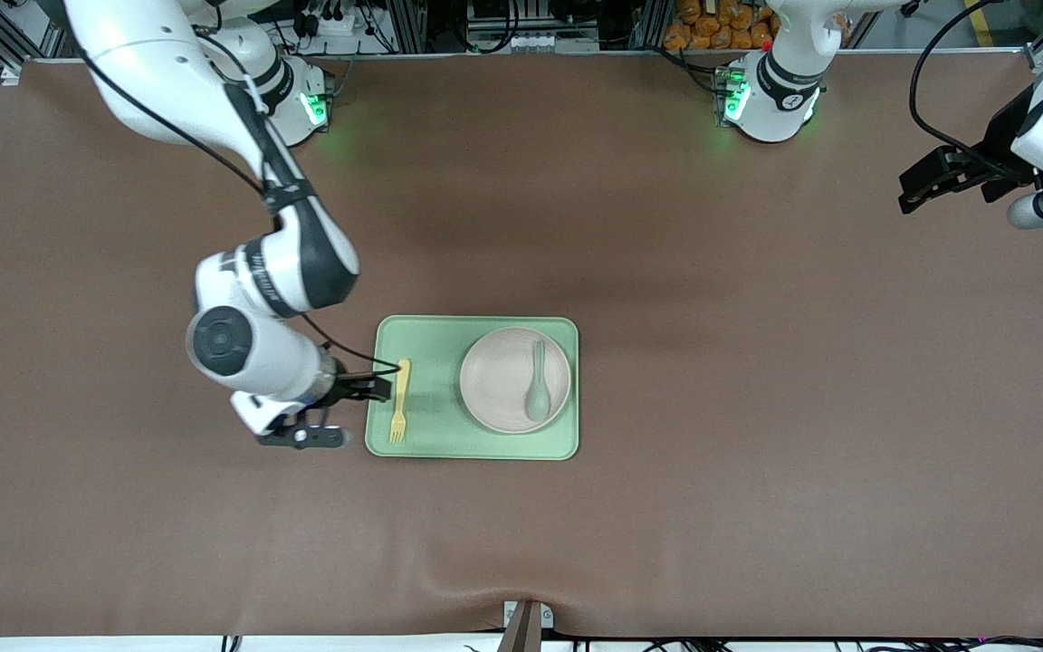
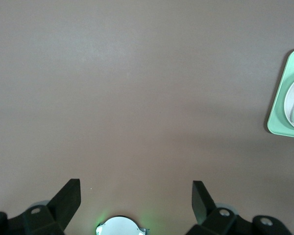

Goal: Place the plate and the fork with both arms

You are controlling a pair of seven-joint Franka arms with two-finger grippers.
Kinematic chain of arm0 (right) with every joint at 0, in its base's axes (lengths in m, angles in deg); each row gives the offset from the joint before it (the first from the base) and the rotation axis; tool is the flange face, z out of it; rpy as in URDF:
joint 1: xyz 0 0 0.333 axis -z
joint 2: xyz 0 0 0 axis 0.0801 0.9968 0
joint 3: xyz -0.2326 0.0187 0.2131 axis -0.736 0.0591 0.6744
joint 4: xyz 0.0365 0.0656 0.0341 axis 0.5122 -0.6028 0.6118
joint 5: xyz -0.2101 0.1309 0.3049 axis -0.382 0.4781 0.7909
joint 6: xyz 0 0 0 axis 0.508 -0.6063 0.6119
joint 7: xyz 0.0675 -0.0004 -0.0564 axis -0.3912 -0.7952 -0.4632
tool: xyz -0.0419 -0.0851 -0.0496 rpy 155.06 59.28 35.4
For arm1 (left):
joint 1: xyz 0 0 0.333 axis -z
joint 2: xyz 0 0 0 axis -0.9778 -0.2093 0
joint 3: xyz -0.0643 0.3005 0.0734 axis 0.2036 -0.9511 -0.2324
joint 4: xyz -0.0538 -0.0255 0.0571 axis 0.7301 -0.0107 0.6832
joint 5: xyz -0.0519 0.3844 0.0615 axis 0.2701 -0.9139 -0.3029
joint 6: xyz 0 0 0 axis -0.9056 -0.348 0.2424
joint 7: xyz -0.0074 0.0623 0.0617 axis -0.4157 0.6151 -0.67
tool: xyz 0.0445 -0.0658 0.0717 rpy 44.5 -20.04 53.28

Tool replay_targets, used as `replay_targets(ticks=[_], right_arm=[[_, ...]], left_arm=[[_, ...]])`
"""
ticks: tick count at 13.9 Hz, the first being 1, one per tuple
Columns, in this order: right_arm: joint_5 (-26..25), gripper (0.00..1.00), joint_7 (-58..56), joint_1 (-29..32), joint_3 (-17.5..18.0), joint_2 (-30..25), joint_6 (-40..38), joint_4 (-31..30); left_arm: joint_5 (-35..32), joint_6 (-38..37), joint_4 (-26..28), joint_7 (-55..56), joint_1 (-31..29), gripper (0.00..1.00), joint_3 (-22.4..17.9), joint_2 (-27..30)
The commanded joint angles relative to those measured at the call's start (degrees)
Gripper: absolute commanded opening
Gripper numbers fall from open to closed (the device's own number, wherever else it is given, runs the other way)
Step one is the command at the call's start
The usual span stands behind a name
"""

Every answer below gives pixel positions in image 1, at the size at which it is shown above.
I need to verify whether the yellow fork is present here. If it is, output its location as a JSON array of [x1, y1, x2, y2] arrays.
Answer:
[[389, 359, 412, 446]]

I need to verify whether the round beige plate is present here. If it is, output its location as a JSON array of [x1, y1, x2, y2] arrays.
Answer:
[[460, 327, 571, 435]]

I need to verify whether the light green rectangular tray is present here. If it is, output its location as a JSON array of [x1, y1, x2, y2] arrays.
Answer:
[[365, 315, 580, 461]]

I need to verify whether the pale green spoon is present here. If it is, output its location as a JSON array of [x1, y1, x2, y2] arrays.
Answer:
[[525, 340, 551, 424]]

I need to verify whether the orange packaged snacks pile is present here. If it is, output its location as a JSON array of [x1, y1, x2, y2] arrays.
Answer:
[[664, 0, 780, 51]]

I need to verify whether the brown table mat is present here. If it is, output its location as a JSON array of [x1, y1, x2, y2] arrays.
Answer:
[[0, 50, 1043, 639]]

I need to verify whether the white power strip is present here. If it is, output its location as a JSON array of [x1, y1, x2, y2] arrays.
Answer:
[[297, 0, 368, 37]]

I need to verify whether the white connector strip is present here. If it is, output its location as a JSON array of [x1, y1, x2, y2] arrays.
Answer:
[[485, 32, 597, 53]]

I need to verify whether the black cable along right arm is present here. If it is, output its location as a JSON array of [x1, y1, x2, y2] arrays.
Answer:
[[78, 36, 402, 377]]

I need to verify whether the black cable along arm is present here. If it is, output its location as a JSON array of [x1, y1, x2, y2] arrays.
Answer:
[[78, 36, 402, 377], [908, 0, 1007, 168]]

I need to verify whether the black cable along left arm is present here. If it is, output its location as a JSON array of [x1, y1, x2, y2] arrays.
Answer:
[[908, 0, 1007, 168]]

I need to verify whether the aluminium frame post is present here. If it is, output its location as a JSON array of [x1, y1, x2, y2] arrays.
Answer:
[[390, 0, 427, 53], [635, 0, 676, 51]]

